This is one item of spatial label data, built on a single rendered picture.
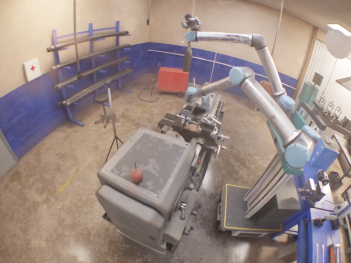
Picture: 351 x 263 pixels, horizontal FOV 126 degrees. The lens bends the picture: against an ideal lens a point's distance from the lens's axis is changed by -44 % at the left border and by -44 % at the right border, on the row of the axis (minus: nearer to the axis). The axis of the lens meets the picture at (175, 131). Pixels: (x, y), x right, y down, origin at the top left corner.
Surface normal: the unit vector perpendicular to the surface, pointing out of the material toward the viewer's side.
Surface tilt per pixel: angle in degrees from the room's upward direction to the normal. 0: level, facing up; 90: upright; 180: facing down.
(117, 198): 0
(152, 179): 0
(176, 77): 90
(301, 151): 92
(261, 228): 0
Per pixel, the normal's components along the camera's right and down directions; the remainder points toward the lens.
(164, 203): 0.72, -0.33
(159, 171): 0.10, -0.78
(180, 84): -0.04, 0.62
